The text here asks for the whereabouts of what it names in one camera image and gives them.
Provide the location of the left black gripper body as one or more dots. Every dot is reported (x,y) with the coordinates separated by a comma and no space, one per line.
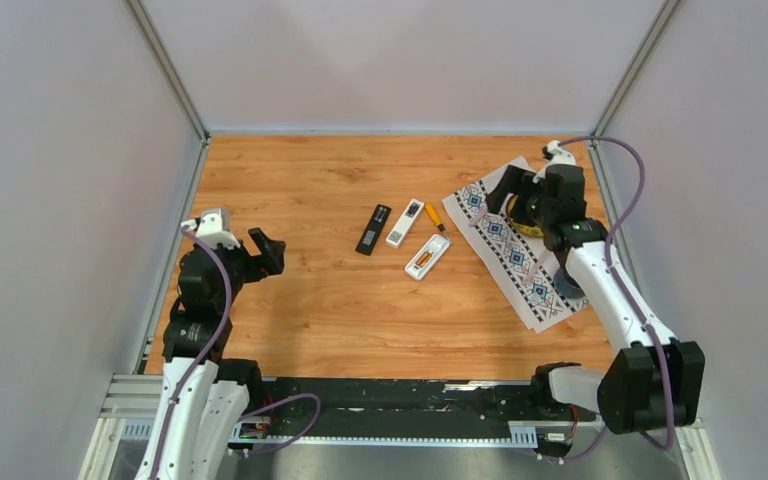
(243,266)

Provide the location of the patterned white cloth mat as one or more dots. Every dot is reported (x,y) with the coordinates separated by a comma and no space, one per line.
(525,272)

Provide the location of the long white remote control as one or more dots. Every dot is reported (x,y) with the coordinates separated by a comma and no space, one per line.
(404,223)

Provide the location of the black remote control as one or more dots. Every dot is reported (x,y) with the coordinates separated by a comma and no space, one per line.
(373,230)

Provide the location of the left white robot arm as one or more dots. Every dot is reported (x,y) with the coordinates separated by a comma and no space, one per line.
(203,392)

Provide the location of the dark blue cup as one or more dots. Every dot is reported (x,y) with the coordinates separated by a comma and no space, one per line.
(566,286)

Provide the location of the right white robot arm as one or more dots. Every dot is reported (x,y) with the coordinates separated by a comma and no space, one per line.
(655,379)

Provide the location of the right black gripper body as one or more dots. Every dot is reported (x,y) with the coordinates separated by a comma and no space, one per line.
(539,211)

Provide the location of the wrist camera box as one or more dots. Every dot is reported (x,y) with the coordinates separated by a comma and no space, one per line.
(554,154)
(213,228)

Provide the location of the orange battery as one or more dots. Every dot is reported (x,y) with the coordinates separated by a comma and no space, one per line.
(423,259)

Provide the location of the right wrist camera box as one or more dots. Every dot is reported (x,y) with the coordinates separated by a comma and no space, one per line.
(554,154)

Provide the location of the yellow handled screwdriver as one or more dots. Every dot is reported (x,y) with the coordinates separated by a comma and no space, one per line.
(435,218)

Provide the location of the short white remote control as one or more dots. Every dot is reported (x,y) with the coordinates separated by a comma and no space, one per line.
(437,244)

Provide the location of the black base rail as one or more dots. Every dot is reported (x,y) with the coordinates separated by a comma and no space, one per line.
(400,409)

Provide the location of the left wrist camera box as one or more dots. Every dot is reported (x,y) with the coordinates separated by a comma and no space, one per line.
(213,228)

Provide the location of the yellow round plate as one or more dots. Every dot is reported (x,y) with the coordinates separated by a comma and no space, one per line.
(527,230)

